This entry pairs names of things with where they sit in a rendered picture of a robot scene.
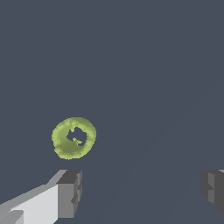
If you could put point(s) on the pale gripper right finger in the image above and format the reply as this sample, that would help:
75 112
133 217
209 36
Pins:
215 186

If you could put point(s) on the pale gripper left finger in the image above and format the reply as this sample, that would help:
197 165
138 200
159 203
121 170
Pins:
43 201

